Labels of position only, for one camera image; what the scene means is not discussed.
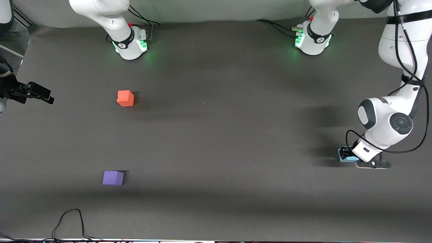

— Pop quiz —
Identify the light blue foam block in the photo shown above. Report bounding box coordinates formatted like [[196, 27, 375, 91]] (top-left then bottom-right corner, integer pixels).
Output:
[[338, 147, 360, 163]]

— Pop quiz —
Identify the orange foam block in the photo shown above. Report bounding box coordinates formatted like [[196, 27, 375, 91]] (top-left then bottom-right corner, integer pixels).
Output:
[[116, 90, 135, 107]]

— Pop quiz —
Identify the purple foam block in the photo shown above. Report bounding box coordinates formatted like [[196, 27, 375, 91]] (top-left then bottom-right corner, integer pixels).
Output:
[[102, 170, 125, 186]]

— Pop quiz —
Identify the thin beige rod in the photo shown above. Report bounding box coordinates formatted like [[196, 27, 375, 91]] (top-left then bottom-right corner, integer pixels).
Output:
[[0, 45, 25, 58]]

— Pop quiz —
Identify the dark grey table mat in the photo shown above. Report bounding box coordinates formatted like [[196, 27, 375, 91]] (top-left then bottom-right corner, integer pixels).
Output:
[[0, 11, 432, 241]]

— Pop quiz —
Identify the black velcro strap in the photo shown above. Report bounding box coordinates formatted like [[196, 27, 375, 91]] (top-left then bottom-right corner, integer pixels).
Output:
[[386, 12, 432, 25], [401, 74, 427, 86]]

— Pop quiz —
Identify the black looped cable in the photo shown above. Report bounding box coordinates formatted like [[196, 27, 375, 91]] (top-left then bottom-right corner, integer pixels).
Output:
[[51, 208, 102, 242]]

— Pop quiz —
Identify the black right arm base cable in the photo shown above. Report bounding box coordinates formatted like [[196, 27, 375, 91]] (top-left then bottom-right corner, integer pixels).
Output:
[[127, 4, 161, 26]]

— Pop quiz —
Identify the black arm base cable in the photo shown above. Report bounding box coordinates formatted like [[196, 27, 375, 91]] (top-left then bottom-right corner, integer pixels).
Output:
[[254, 19, 301, 32], [127, 4, 161, 26], [270, 22, 301, 38], [303, 6, 317, 22]]

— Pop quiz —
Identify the black left arm base cable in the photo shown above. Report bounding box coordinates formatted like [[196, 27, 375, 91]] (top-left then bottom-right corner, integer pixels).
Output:
[[270, 22, 301, 38], [254, 19, 301, 32], [303, 6, 317, 22]]

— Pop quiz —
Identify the black table edge cable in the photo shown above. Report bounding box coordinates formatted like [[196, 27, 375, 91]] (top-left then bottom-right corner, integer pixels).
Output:
[[0, 232, 54, 242]]

